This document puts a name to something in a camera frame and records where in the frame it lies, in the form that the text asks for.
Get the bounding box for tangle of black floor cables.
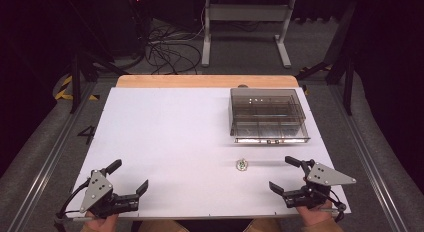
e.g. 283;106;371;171
143;22;203;76

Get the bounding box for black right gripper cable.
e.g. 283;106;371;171
318;187;348;224

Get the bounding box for yellow black hazard tape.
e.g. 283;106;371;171
54;74;101;102

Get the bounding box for person's left hand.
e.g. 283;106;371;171
84;211;120;232

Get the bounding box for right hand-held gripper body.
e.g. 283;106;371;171
282;162;357;209

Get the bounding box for black equipment cabinet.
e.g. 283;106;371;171
108;0;152;58

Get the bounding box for aluminium floor rail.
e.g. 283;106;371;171
5;81;100;232
327;83;410;232

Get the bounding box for person's left leg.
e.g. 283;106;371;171
137;219;190;232

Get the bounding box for person's right leg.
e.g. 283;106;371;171
243;217;283;232

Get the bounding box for clear compartment storage box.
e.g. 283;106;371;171
228;87;311;145

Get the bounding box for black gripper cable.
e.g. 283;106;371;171
54;177;95;225
318;187;348;224

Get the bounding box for person's right hand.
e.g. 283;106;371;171
295;205;335;228

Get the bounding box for person's leg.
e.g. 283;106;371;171
243;217;283;232
137;219;190;232

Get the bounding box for white cable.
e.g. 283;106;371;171
149;4;206;44

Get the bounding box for white metal table frame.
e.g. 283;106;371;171
200;0;297;69

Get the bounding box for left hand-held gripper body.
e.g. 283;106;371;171
79;169;140;220

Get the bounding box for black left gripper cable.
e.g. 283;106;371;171
54;177;95;225

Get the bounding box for black metal stand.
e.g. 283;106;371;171
68;45;132;115
295;0;356;117

